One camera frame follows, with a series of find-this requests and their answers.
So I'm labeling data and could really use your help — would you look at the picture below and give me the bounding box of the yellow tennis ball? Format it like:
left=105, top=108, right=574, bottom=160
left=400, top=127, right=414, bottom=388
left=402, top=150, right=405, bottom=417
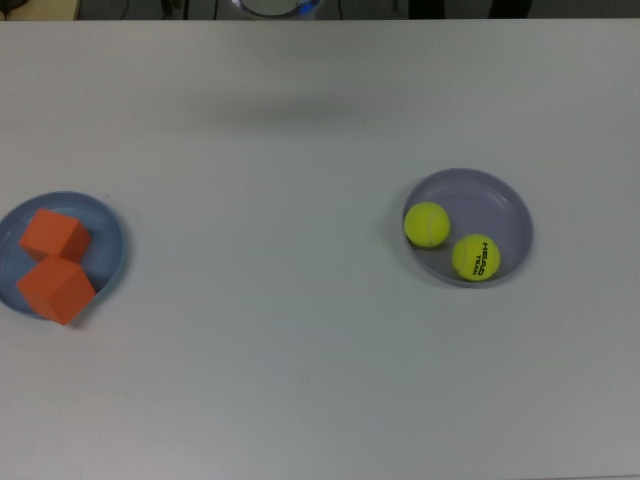
left=403, top=201, right=451, bottom=249
left=451, top=233, right=502, bottom=283

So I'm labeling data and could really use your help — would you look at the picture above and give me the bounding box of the orange foam cube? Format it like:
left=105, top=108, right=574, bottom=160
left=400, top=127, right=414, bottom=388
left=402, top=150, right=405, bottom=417
left=18, top=208, right=93, bottom=263
left=16, top=255, right=97, bottom=327

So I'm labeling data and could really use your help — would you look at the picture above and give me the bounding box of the purple plastic plate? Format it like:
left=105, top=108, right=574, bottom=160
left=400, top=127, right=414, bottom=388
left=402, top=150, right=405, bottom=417
left=402, top=167, right=534, bottom=288

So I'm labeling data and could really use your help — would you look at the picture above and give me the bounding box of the blue plastic plate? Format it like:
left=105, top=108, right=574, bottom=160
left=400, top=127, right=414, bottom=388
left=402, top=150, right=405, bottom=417
left=0, top=191, right=127, bottom=320

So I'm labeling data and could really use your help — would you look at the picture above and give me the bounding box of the black vertical post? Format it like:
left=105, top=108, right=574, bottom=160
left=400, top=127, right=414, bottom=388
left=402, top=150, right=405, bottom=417
left=408, top=0, right=447, bottom=20
left=492, top=0, right=532, bottom=20

